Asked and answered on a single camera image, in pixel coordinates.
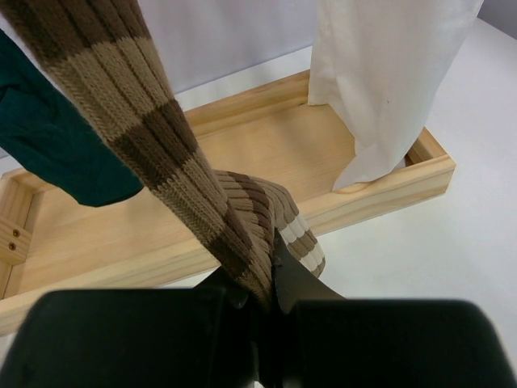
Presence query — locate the wooden clothes rack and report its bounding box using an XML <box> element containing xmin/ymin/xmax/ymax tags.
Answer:
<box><xmin>1</xmin><ymin>72</ymin><xmax>456</xmax><ymax>335</ymax></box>

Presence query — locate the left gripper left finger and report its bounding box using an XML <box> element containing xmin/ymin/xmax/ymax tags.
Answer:
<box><xmin>1</xmin><ymin>287</ymin><xmax>257</xmax><ymax>387</ymax></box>

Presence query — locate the white sheer garment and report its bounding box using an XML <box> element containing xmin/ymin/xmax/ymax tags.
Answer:
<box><xmin>309</xmin><ymin>0</ymin><xmax>481</xmax><ymax>190</ymax></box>

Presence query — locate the brown striped sock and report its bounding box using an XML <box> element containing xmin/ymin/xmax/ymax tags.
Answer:
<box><xmin>1</xmin><ymin>1</ymin><xmax>325</xmax><ymax>308</ymax></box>

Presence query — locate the teal sock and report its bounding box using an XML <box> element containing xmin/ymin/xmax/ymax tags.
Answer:
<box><xmin>1</xmin><ymin>34</ymin><xmax>144</xmax><ymax>207</ymax></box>

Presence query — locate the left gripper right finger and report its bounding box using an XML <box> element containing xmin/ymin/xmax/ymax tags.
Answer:
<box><xmin>262</xmin><ymin>237</ymin><xmax>516</xmax><ymax>387</ymax></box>

